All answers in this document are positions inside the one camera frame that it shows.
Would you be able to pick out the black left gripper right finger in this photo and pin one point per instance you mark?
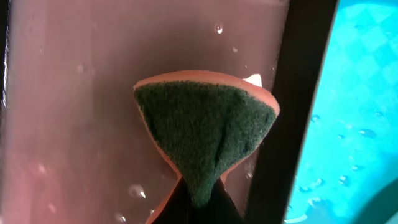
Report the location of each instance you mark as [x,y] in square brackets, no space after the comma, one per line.
[221,208]

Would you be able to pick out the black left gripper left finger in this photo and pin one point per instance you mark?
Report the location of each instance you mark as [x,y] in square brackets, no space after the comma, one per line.
[178,208]

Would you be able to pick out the pink green scrub sponge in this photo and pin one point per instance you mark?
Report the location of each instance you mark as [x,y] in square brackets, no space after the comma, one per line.
[204,124]

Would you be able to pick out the dark maroon tray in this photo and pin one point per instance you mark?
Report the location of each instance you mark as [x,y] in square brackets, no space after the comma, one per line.
[74,148]

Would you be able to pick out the teal plastic tray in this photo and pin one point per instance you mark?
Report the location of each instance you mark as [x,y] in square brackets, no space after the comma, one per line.
[347,170]

